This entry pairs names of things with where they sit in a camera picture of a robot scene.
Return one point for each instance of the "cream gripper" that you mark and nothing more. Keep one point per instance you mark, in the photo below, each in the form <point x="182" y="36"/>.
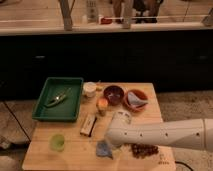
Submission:
<point x="116" y="151"/>

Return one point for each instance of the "blue sponge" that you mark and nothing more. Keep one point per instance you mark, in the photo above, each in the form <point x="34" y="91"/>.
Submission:
<point x="103" y="150"/>

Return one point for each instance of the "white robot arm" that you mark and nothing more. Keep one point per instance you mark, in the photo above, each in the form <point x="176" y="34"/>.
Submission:
<point x="196" y="134"/>

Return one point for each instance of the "green plastic tray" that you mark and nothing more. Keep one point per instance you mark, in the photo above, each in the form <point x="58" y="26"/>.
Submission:
<point x="68" y="109"/>

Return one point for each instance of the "bunch of red grapes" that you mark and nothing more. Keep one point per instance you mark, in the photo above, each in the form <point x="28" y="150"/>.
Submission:
<point x="142" y="150"/>

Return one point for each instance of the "wooden block with black edge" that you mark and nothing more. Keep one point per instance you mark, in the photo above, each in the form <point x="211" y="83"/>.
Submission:
<point x="88" y="125"/>

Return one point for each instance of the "grey cloth in bowl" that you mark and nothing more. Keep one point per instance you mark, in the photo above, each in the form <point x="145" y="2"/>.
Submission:
<point x="135" y="101"/>

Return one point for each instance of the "dark red bowl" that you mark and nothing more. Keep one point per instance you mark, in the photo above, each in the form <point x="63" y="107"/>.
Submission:
<point x="114" y="94"/>

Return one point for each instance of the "green plastic cup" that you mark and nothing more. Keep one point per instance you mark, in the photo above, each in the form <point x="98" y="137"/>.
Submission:
<point x="57" y="142"/>

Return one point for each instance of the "orange bowl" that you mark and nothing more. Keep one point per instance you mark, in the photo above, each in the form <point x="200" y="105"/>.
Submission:
<point x="139" y="94"/>

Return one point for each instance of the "white small cup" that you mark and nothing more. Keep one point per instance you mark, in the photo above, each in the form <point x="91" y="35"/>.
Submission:
<point x="89" y="89"/>

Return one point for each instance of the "green chili pepper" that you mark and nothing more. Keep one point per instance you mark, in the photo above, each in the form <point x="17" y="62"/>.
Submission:
<point x="58" y="99"/>

